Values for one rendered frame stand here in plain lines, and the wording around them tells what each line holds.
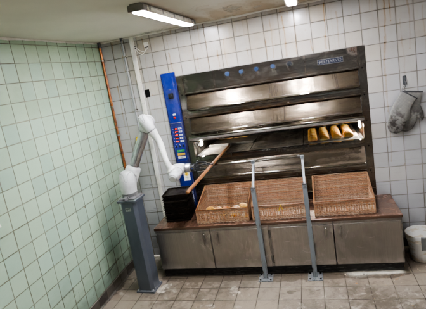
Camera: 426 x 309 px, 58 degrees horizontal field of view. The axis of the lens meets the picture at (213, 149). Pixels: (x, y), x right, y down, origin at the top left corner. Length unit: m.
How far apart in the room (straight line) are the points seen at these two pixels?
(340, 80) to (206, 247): 2.16
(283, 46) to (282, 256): 2.09
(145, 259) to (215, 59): 2.18
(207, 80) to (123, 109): 1.04
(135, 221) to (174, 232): 0.46
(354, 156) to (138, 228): 2.31
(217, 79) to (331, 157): 1.46
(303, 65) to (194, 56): 1.14
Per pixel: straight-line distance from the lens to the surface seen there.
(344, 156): 4.23
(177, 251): 4.24
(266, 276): 4.09
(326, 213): 3.88
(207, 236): 4.06
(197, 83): 4.26
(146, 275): 4.17
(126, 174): 3.87
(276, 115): 4.13
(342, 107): 4.13
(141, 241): 4.02
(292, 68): 4.10
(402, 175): 4.36
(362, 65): 4.12
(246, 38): 4.13
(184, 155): 4.38
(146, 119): 3.79
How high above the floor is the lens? 2.08
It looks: 11 degrees down
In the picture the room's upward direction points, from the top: 9 degrees counter-clockwise
